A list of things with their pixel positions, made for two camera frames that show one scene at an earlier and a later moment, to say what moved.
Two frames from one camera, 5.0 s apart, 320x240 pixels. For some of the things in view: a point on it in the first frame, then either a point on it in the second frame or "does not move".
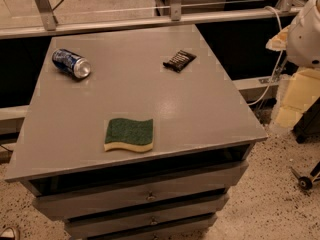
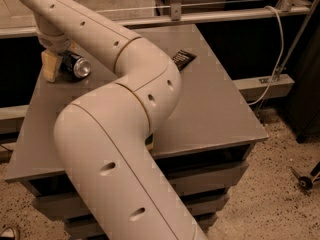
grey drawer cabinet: x=135 y=135 does not move
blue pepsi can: x=76 y=66 does not move
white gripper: x=305 y=40 → x=53 y=44
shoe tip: x=8 y=232 does not move
